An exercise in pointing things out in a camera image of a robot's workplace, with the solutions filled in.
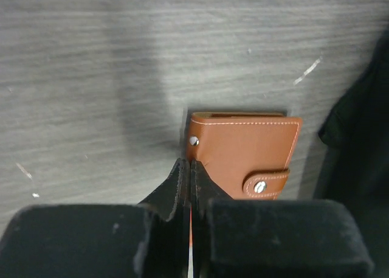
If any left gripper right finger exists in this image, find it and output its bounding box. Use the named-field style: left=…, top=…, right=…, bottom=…
left=190, top=160, right=374, bottom=277

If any brown leather wallet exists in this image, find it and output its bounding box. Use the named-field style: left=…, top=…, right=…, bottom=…
left=187, top=112, right=303, bottom=200

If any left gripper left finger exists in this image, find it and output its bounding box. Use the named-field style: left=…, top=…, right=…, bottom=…
left=1, top=159, right=190, bottom=277

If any black student backpack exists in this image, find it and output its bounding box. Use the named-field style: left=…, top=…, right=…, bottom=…
left=314, top=30, right=388, bottom=277

